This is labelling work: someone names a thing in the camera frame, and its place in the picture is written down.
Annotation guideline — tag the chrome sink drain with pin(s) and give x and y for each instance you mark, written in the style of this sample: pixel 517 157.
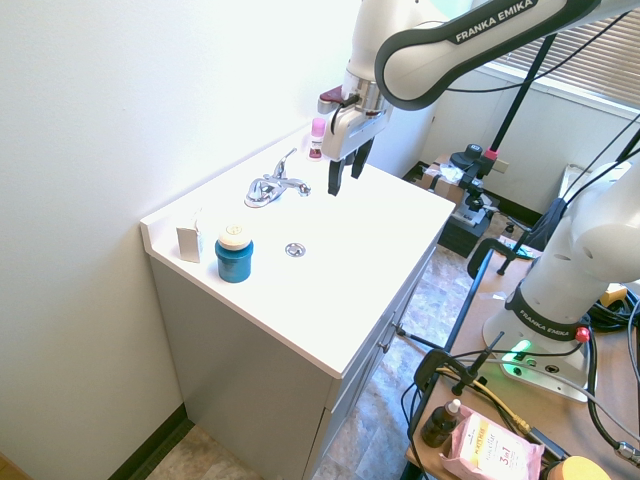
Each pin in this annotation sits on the chrome sink drain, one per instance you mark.
pixel 295 249

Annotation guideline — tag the black C clamp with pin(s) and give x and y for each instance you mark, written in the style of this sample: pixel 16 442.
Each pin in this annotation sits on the black C clamp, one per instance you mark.
pixel 492 246
pixel 432 362

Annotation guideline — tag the grey vanity cabinet white top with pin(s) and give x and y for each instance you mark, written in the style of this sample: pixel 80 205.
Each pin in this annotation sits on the grey vanity cabinet white top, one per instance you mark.
pixel 280 300

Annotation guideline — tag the beige wall outlet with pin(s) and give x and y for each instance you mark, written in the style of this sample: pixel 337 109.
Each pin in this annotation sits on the beige wall outlet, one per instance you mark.
pixel 502 166

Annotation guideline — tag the brown dropper bottle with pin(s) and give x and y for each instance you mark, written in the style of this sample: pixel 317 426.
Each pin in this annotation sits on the brown dropper bottle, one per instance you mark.
pixel 439 425

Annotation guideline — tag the white Franka Panda arm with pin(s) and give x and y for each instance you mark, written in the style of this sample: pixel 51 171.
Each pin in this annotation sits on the white Franka Panda arm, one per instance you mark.
pixel 565 245

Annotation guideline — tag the metal cabinet knob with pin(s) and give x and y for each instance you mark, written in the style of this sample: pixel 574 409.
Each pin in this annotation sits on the metal cabinet knob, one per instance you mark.
pixel 398 327
pixel 385 346

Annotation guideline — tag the pink capped small bottle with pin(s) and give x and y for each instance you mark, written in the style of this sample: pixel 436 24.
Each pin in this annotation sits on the pink capped small bottle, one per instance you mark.
pixel 317 142

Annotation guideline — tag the chrome faucet body with spout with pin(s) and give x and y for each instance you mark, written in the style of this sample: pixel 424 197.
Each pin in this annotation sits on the chrome faucet body with spout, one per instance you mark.
pixel 290 187

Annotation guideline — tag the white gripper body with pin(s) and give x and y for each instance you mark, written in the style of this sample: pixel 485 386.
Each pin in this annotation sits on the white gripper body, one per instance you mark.
pixel 345 135

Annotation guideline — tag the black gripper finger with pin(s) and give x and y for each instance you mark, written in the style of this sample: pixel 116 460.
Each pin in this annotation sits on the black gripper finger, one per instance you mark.
pixel 334 177
pixel 361 162

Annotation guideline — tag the window blinds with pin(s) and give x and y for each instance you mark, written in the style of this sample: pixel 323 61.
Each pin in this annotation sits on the window blinds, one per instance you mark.
pixel 590 65

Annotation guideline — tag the brown cardboard box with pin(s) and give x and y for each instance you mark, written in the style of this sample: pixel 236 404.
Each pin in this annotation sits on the brown cardboard box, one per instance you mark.
pixel 445 187

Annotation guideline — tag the black camera stand pole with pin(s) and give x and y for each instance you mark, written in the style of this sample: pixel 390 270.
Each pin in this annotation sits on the black camera stand pole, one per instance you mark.
pixel 517 100

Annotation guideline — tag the black stacked cases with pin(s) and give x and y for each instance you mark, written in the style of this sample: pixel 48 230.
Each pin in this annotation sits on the black stacked cases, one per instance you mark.
pixel 462 232

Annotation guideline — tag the pink wipes pack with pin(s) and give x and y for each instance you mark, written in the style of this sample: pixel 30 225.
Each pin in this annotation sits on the pink wipes pack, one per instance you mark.
pixel 487 450

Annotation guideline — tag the dark grey cloth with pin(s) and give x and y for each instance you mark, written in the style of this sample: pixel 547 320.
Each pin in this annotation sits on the dark grey cloth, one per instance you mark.
pixel 549 222

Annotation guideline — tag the red grey wrist camera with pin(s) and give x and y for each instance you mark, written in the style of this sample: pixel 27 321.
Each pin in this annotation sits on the red grey wrist camera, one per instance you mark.
pixel 331 98

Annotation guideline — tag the small white carton box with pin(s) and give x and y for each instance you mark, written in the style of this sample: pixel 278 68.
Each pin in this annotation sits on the small white carton box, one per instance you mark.
pixel 187 245

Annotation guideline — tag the yellow round sponge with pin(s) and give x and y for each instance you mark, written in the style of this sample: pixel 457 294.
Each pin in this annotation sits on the yellow round sponge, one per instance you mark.
pixel 575 469

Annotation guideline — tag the yellow control box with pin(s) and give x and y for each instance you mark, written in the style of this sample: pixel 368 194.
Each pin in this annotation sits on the yellow control box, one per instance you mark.
pixel 614 294

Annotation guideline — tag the blue jar with cream lid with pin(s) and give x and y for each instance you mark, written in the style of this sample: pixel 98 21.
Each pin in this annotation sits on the blue jar with cream lid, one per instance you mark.
pixel 235 262

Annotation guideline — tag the black camera on stand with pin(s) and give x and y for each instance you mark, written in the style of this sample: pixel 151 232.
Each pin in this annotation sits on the black camera on stand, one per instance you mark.
pixel 472 165

